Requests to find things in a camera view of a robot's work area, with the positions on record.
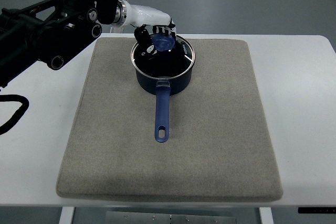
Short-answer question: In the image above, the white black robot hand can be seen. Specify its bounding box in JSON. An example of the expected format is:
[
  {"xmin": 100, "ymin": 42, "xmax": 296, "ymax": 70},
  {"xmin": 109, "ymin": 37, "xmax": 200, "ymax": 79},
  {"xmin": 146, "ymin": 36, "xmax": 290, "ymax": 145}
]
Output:
[{"xmin": 114, "ymin": 0, "xmax": 176, "ymax": 55}]

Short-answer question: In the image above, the glass pot lid blue knob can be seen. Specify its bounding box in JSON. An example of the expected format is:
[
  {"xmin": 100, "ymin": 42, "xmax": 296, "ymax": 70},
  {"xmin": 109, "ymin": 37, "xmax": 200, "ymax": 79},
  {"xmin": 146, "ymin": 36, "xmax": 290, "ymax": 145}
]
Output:
[{"xmin": 131, "ymin": 35, "xmax": 195, "ymax": 79}]

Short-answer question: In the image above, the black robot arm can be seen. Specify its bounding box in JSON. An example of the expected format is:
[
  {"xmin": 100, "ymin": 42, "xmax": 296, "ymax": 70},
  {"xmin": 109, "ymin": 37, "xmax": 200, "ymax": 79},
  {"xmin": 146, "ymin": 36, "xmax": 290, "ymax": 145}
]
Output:
[{"xmin": 1, "ymin": 0, "xmax": 118, "ymax": 88}]

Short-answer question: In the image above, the lower metal floor plate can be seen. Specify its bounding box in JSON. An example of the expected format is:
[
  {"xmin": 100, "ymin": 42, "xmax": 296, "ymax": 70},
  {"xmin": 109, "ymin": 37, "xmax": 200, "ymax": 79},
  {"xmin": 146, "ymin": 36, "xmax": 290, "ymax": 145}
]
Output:
[{"xmin": 110, "ymin": 26, "xmax": 124, "ymax": 34}]

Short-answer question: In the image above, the dark blue saucepan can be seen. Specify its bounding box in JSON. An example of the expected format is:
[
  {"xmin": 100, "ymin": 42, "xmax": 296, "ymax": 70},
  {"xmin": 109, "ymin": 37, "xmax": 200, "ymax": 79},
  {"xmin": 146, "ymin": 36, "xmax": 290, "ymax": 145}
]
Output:
[{"xmin": 130, "ymin": 34, "xmax": 196, "ymax": 143}]

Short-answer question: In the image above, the beige fabric mat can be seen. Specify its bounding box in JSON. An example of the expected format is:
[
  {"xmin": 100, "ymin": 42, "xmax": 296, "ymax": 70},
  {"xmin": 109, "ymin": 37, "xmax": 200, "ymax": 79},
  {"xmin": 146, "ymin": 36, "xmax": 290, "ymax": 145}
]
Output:
[{"xmin": 56, "ymin": 38, "xmax": 282, "ymax": 202}]

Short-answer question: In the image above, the metal plate under table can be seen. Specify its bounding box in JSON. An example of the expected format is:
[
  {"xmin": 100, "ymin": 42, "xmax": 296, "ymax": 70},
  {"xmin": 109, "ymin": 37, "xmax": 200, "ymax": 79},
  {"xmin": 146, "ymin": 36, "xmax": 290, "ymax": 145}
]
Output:
[{"xmin": 106, "ymin": 211, "xmax": 237, "ymax": 224}]

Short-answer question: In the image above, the left white table leg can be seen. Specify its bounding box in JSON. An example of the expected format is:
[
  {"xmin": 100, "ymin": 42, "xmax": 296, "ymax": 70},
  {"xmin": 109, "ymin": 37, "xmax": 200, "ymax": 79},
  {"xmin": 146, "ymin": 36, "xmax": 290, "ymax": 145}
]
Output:
[{"xmin": 59, "ymin": 207, "xmax": 75, "ymax": 224}]

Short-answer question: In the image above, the white table leg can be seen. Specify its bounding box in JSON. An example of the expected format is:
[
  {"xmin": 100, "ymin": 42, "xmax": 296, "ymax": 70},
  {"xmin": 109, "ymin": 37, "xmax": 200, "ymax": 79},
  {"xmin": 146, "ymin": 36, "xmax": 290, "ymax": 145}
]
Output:
[
  {"xmin": 259, "ymin": 207, "xmax": 274, "ymax": 224},
  {"xmin": 59, "ymin": 207, "xmax": 75, "ymax": 224}
]

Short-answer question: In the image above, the right white table leg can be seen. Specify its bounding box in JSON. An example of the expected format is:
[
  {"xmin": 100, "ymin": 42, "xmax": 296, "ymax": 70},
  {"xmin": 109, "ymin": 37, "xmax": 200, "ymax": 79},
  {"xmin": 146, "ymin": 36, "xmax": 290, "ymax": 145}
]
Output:
[{"xmin": 259, "ymin": 207, "xmax": 274, "ymax": 224}]

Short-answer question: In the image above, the black table control panel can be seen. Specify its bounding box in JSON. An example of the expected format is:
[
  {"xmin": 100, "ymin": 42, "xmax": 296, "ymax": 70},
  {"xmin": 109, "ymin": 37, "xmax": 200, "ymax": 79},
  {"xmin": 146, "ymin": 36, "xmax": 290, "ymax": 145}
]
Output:
[{"xmin": 298, "ymin": 207, "xmax": 336, "ymax": 214}]

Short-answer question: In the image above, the black cable loop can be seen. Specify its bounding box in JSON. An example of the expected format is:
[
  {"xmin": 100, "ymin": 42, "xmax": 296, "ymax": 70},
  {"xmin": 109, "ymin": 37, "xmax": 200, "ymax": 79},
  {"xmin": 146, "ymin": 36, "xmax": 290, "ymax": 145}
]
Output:
[{"xmin": 0, "ymin": 93, "xmax": 29, "ymax": 135}]

